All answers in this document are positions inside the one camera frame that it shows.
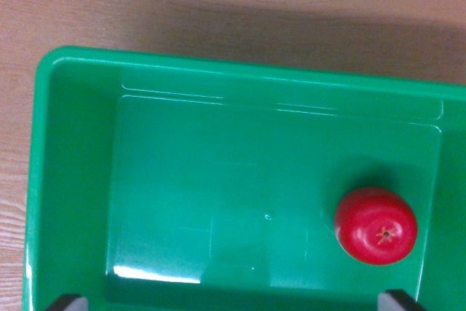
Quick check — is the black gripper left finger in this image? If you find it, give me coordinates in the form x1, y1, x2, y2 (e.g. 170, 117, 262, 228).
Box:
44, 294, 90, 311

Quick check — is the red toy apple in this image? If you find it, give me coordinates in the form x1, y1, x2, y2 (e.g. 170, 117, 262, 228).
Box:
333, 186, 418, 267

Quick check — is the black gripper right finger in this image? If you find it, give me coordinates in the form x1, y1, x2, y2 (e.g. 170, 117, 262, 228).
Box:
377, 288, 427, 311

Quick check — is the green plastic bin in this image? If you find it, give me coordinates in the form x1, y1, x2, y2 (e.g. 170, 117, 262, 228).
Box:
22, 45, 466, 311

